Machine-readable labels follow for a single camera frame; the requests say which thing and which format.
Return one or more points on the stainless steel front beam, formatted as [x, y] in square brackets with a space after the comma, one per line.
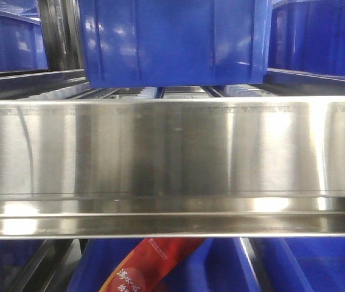
[250, 167]

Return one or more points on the large blue crate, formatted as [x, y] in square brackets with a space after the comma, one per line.
[308, 36]
[21, 44]

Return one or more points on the red snack packet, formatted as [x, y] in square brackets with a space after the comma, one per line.
[149, 262]

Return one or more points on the blue crate lower right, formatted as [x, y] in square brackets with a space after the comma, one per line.
[304, 264]

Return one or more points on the blue crate lower shelf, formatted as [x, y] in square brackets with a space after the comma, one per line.
[218, 264]

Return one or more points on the blue crate centre back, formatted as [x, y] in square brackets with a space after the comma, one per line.
[132, 44]

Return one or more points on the large blue crate left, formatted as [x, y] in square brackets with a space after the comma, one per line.
[21, 44]

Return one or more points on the large blue crate right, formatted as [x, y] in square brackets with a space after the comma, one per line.
[308, 36]

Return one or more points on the white roller track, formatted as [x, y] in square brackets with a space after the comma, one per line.
[150, 92]

